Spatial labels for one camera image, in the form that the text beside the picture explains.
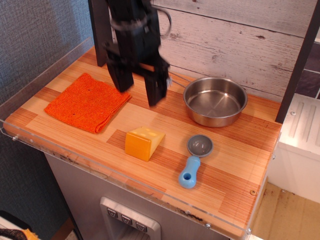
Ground dark frame post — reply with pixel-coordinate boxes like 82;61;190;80
88;0;113;67
275;0;320;124

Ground dark left frame post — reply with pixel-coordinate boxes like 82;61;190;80
88;0;113;67

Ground clear acrylic table guard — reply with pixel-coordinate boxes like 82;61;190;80
0;38;281;240

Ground grey toy fridge cabinet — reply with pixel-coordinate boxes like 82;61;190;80
45;154;226;240

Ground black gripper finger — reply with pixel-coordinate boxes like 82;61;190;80
106;61;134;93
144;71;168;107

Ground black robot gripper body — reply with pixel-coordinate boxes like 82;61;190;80
106;17;170;78

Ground stainless steel pan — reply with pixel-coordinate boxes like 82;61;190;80
167;73;248;128

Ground dark right frame post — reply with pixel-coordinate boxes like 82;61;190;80
275;0;320;124

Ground blue grey toy spoon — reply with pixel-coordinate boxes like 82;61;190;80
178;134;214;189

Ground orange knitted cloth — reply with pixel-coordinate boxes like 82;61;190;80
44;73;131;134

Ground black orange object bottom left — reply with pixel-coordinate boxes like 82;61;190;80
0;228;40;240

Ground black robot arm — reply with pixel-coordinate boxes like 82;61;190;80
106;0;170;106

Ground silver dispenser panel with buttons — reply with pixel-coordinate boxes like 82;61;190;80
100;196;162;240

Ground orange cheese wedge toy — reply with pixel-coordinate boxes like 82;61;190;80
124;126;165;162

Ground white cabinet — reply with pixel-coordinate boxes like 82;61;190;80
267;94;320;203

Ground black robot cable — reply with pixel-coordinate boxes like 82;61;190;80
152;6;174;38

